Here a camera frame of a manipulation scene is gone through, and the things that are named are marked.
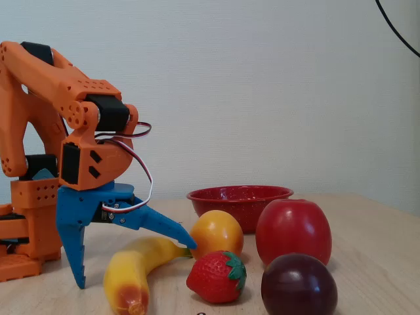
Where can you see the orange robot base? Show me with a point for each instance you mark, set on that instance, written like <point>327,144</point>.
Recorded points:
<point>16,265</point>

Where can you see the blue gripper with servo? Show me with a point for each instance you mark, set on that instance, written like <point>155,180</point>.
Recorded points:
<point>80,205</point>

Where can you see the red speckled enamel bowl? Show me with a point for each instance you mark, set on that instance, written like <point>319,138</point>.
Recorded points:
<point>239,203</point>

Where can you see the red plastic strawberry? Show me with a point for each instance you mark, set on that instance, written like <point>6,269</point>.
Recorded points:
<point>213,279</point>

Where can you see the orange plastic fruit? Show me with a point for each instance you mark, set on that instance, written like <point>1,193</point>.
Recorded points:
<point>216,233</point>

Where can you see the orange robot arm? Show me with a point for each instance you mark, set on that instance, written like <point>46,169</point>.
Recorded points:
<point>39,75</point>

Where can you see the red plastic apple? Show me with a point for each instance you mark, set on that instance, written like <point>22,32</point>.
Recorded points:
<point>292,229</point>

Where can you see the yellow plastic banana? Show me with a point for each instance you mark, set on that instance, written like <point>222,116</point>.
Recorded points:
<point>131,269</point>

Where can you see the dark purple plastic plum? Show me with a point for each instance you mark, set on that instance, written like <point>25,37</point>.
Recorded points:
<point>298,288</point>

